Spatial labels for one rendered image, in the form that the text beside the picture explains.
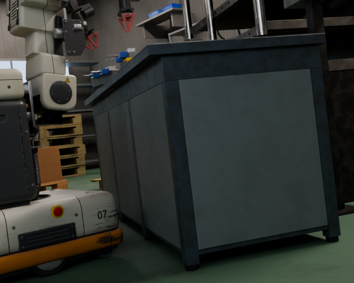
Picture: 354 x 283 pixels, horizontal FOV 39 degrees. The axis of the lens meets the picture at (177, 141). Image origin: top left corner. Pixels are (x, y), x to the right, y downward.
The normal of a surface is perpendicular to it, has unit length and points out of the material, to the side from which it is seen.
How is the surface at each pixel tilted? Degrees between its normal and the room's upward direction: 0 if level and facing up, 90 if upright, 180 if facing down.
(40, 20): 90
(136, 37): 90
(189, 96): 90
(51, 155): 90
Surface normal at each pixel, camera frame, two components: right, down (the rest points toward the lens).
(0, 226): 0.58, -0.06
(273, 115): 0.29, -0.02
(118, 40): -0.80, 0.11
